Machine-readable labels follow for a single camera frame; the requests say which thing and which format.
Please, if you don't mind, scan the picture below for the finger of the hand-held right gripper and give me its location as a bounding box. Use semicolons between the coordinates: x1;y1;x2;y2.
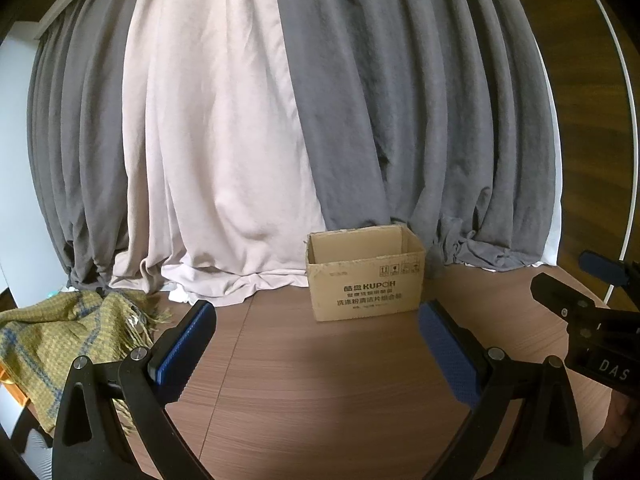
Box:
577;250;640;291
530;272;608;336

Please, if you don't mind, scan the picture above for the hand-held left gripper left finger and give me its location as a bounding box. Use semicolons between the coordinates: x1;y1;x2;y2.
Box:
52;299;218;480

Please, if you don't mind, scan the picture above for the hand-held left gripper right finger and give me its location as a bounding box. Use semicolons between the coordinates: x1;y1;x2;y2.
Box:
418;299;585;480

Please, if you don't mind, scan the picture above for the brown cardboard box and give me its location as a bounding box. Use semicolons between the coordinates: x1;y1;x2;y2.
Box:
305;225;427;322

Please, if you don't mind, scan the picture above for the person's right hand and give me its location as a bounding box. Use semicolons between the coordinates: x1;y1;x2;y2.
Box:
604;389;632;443

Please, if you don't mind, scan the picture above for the white curtain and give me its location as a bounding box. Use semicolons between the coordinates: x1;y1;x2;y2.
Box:
530;35;558;267

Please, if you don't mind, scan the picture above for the yellow green plaid blanket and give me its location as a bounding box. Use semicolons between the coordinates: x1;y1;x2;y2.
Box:
0;290;173;436

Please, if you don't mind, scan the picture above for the orange box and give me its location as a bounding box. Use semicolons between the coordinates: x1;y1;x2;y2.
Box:
0;365;26;406

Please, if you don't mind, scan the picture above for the grey ribbed object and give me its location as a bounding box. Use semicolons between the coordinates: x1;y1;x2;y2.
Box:
20;430;53;480

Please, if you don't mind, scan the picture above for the grey curtain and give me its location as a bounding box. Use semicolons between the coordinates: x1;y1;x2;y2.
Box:
270;0;558;273
25;0;151;291

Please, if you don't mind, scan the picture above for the beige curtain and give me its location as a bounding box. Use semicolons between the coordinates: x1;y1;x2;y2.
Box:
109;0;326;307

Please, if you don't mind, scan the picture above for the curtain rail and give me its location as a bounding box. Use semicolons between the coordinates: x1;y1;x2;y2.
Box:
35;0;126;41

